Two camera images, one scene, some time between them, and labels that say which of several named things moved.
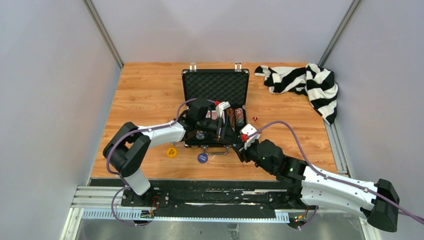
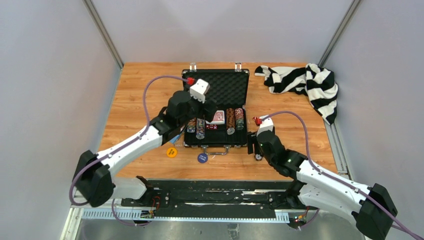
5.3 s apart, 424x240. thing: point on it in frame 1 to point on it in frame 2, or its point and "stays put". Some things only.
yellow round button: [171, 152] stays put
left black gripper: [220, 126] to [207, 114]
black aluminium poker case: [230, 85] stays put
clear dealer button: [179, 144] stays put
